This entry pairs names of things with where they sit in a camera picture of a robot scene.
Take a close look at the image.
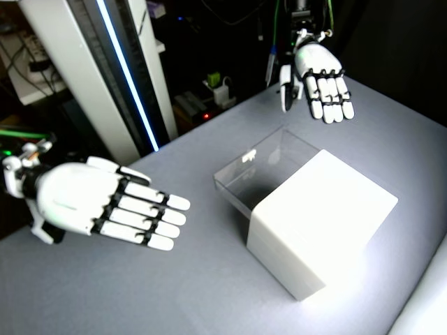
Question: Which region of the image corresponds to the green cable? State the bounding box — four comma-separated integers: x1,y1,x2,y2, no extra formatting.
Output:
272,0,281,53

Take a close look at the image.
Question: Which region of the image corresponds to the black box with red light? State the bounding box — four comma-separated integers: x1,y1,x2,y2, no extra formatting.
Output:
173,91,218,131

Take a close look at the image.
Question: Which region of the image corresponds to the white box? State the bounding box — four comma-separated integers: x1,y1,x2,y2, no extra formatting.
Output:
246,149,399,301

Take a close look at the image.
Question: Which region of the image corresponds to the grey table cloth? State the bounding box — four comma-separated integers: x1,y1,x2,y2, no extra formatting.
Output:
0,75,447,335

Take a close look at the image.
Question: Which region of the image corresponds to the black cable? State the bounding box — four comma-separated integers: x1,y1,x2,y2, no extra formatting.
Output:
200,0,267,27

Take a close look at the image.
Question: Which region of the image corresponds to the purple box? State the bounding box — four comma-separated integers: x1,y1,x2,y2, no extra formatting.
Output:
145,0,167,19

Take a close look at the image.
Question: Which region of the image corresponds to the white column with blue light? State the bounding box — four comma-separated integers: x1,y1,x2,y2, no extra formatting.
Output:
20,0,179,165

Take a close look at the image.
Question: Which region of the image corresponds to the clear acrylic box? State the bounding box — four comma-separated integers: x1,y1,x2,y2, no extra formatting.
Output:
212,127,321,221

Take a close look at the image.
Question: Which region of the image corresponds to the white charger block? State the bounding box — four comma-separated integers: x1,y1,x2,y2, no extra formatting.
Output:
212,76,237,107

